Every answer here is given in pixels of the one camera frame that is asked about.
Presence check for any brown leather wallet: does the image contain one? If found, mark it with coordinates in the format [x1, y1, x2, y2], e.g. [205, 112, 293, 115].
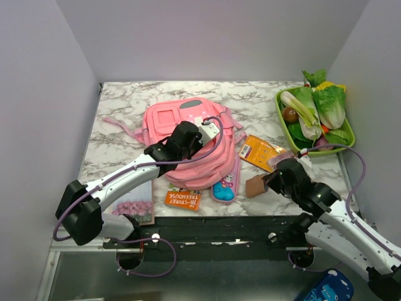
[245, 174, 269, 198]

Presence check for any pink student backpack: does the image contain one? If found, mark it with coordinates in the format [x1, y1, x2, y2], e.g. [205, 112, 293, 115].
[105, 97, 247, 190]

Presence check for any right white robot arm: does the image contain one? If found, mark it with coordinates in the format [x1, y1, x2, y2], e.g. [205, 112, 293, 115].
[263, 158, 400, 300]

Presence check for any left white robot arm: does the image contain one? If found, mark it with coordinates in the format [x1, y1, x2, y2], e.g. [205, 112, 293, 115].
[56, 121, 203, 248]

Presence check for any brown illustrated notebook packet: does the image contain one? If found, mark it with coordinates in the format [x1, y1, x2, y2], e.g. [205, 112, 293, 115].
[268, 151, 297, 170]

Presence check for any green vegetable tray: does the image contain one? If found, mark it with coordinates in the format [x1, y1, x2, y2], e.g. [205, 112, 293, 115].
[275, 87, 355, 157]

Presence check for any orange card packet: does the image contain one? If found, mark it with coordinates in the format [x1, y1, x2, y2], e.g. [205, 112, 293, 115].
[239, 135, 285, 172]

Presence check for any purple pink radish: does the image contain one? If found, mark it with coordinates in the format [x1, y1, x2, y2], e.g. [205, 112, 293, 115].
[315, 135, 333, 151]

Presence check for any pink cat pencil case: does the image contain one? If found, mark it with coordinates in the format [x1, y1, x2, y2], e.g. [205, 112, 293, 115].
[211, 154, 241, 204]

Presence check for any orange Treehouse book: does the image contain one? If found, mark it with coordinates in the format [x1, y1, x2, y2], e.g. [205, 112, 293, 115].
[164, 184, 202, 211]

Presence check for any brown round fruit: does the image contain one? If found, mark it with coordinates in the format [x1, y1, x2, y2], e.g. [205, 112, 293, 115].
[281, 107, 298, 124]

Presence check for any Designer Fate flower book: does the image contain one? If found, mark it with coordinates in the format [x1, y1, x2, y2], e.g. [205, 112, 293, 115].
[106, 181, 155, 225]

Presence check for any green lettuce head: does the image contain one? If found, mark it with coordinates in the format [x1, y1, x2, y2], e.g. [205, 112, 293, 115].
[313, 85, 346, 130]

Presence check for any blue dinosaur pencil case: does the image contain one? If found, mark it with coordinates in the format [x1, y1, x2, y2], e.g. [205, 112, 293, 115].
[295, 269, 354, 301]

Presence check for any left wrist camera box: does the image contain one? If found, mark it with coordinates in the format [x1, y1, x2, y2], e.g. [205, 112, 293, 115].
[198, 122, 220, 146]

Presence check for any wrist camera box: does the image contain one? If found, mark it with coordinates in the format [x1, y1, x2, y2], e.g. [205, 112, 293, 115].
[297, 148, 312, 172]
[198, 122, 220, 146]

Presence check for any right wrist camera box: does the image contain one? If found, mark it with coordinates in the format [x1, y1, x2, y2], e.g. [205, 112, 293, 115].
[297, 148, 312, 172]

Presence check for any black mounting rail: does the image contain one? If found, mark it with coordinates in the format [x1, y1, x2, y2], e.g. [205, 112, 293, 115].
[103, 214, 315, 267]

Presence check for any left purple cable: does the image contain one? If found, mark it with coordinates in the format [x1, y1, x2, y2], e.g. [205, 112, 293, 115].
[52, 116, 224, 277]

